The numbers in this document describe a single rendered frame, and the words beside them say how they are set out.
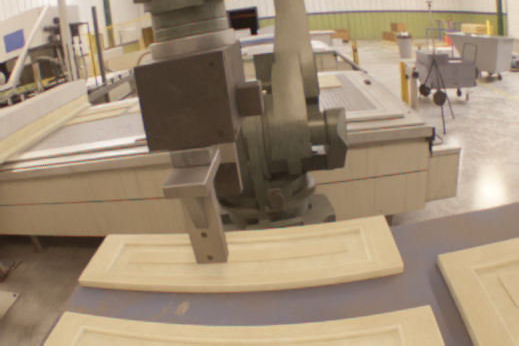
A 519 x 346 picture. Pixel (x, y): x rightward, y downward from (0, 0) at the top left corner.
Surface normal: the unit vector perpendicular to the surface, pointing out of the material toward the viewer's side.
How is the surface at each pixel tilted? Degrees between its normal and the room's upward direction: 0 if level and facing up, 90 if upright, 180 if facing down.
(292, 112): 57
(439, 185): 90
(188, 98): 90
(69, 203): 90
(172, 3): 90
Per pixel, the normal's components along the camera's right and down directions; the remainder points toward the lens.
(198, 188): -0.06, 0.35
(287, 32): -0.09, 0.05
